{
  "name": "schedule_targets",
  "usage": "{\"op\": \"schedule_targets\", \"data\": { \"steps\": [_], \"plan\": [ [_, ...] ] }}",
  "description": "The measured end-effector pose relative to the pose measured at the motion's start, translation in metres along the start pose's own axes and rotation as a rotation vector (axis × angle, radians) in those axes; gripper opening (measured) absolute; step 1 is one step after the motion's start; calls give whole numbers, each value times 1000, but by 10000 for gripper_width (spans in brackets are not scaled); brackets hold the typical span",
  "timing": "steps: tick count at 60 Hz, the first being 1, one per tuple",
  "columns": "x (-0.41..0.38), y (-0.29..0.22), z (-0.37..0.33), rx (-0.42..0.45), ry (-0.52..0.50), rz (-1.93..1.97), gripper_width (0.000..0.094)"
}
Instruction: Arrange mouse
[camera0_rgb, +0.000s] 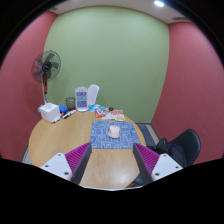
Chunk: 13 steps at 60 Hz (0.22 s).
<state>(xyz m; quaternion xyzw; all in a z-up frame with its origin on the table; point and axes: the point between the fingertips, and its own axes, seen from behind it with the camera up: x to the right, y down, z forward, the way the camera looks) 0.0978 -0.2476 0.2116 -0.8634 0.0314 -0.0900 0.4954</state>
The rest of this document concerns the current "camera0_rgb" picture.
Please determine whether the grey floor mat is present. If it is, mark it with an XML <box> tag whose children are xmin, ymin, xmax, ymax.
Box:
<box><xmin>134</xmin><ymin>122</ymin><xmax>161</xmax><ymax>148</ymax></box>

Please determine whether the blue wet wipes packet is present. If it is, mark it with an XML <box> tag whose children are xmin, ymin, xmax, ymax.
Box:
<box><xmin>88</xmin><ymin>103</ymin><xmax>101</xmax><ymax>113</ymax></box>

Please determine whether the red-capped whiteboard marker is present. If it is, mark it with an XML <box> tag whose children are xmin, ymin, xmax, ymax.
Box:
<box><xmin>61</xmin><ymin>108</ymin><xmax>78</xmax><ymax>120</ymax></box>

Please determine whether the cream computer mouse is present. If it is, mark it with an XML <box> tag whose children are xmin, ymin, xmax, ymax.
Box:
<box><xmin>107</xmin><ymin>125</ymin><xmax>120</xmax><ymax>139</ymax></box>

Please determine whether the white plastic chair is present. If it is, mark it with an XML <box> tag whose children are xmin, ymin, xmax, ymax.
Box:
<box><xmin>86</xmin><ymin>84</ymin><xmax>100</xmax><ymax>107</ymax></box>

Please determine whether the white snack packet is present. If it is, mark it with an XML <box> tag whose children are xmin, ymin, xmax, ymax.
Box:
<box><xmin>101</xmin><ymin>112</ymin><xmax>116</xmax><ymax>121</ymax></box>

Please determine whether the clear acrylic sign stand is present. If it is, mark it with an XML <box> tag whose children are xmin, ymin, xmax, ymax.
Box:
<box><xmin>74</xmin><ymin>86</ymin><xmax>89</xmax><ymax>112</ymax></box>

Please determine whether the orange and yellow snack packet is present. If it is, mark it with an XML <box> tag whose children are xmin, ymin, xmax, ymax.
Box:
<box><xmin>109</xmin><ymin>109</ymin><xmax>126</xmax><ymax>122</ymax></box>

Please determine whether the black office chair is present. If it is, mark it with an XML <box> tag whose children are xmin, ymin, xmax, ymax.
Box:
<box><xmin>133</xmin><ymin>128</ymin><xmax>202</xmax><ymax>187</ymax></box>

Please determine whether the standing fan with red pole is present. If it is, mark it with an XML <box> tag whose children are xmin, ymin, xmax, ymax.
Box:
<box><xmin>31</xmin><ymin>49</ymin><xmax>62</xmax><ymax>105</ymax></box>

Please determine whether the dark translucent cup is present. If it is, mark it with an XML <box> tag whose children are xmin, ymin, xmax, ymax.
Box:
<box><xmin>65</xmin><ymin>96</ymin><xmax>76</xmax><ymax>111</ymax></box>

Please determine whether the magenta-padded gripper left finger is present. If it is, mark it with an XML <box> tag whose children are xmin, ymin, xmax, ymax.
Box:
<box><xmin>40</xmin><ymin>142</ymin><xmax>93</xmax><ymax>186</ymax></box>

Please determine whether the white whiteboard marker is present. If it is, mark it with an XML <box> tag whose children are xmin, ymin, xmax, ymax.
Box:
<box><xmin>50</xmin><ymin>114</ymin><xmax>63</xmax><ymax>124</ymax></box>

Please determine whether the blue whiteboard eraser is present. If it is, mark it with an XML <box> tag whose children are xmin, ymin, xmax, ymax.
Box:
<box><xmin>58</xmin><ymin>104</ymin><xmax>69</xmax><ymax>114</ymax></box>

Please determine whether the black whiteboard marker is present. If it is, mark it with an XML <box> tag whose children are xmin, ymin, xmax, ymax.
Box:
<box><xmin>59</xmin><ymin>111</ymin><xmax>73</xmax><ymax>120</ymax></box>

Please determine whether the blue patterned mouse pad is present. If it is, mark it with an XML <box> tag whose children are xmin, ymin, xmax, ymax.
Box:
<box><xmin>89</xmin><ymin>120</ymin><xmax>142</xmax><ymax>150</ymax></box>

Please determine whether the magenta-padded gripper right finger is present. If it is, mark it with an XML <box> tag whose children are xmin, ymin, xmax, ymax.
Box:
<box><xmin>132</xmin><ymin>142</ymin><xmax>184</xmax><ymax>186</ymax></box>

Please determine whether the white tissue box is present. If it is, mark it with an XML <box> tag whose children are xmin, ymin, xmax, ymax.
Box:
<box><xmin>37</xmin><ymin>102</ymin><xmax>61</xmax><ymax>123</ymax></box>

